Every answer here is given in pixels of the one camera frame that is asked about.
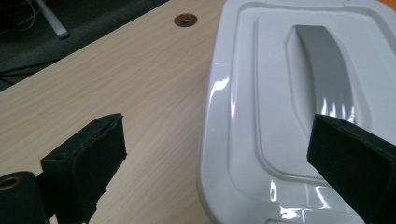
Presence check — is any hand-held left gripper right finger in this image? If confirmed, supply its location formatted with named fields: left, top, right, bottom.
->
left=306, top=113, right=396, bottom=224

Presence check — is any round table cable grommet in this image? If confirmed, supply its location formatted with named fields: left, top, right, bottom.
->
left=174, top=13, right=199, bottom=28

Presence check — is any white metal stand leg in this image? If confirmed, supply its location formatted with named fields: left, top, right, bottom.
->
left=35, top=0, right=70, bottom=40

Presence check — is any white storage box lid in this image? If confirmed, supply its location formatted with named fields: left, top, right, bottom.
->
left=195, top=0, right=396, bottom=224

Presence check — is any thin white cable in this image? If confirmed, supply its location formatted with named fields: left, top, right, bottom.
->
left=12, top=0, right=43, bottom=32

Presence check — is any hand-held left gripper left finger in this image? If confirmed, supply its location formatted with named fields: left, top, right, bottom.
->
left=39, top=113, right=128, bottom=224

